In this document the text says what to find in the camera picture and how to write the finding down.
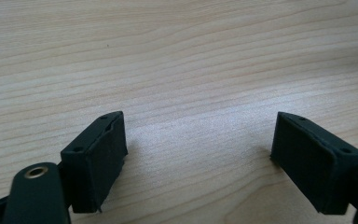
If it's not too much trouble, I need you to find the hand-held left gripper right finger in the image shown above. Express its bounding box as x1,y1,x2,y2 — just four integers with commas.
269,111,358,216

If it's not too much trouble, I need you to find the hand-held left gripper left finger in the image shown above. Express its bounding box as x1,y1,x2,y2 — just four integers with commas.
60,110,129,215

